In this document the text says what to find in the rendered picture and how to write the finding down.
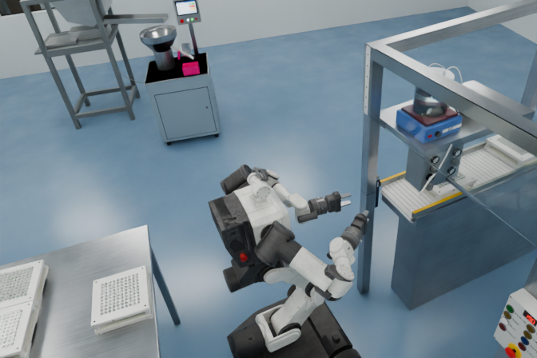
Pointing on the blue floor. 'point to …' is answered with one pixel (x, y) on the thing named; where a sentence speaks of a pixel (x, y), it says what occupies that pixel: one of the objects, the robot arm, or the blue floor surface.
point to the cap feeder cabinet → (183, 100)
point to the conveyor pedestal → (451, 254)
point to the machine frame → (392, 48)
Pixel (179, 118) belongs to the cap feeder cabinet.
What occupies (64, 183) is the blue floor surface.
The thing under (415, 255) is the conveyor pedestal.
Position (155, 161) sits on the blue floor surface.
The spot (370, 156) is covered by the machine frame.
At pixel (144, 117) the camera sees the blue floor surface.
